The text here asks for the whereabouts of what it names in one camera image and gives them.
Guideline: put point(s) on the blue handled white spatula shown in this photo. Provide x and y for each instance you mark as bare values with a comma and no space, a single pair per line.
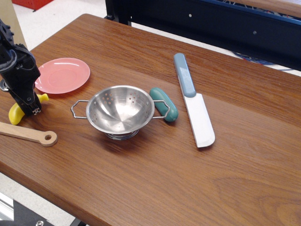
199,118

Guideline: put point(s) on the pink plastic plate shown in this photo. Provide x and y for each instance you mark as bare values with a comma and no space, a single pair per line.
62,75

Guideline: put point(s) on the dark blue metal frame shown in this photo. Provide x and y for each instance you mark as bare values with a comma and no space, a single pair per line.
248,30

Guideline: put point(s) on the green toy pickle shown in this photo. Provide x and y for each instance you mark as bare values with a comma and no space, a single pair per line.
165,103

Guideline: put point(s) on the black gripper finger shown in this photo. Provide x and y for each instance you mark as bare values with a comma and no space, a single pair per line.
32,107

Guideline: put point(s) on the beige cabinet side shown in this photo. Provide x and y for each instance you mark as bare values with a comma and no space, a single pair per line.
9,17

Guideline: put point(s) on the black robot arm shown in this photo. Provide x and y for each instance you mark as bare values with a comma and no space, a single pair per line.
6,37

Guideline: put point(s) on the black metal base with screw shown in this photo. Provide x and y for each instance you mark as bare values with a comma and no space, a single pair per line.
16,214

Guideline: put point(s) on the wooden spoon handle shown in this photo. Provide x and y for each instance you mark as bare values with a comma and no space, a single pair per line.
45,138

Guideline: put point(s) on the small steel colander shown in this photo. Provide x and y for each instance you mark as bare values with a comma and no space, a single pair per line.
118,111

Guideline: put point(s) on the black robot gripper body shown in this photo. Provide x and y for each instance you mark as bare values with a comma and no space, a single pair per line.
19,72

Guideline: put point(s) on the yellow toy banana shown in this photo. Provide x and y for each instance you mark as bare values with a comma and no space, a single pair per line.
16,114

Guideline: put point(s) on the red crate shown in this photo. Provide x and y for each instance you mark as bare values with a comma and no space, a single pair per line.
32,4

